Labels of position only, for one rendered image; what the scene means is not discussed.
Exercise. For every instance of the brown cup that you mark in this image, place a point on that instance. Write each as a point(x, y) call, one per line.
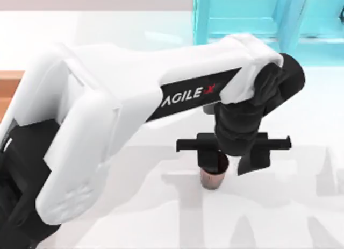
point(212, 180)

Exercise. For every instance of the pale grey rounded box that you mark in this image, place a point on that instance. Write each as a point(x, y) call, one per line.
point(209, 109)

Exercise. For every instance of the light blue rack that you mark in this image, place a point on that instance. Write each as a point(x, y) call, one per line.
point(242, 15)

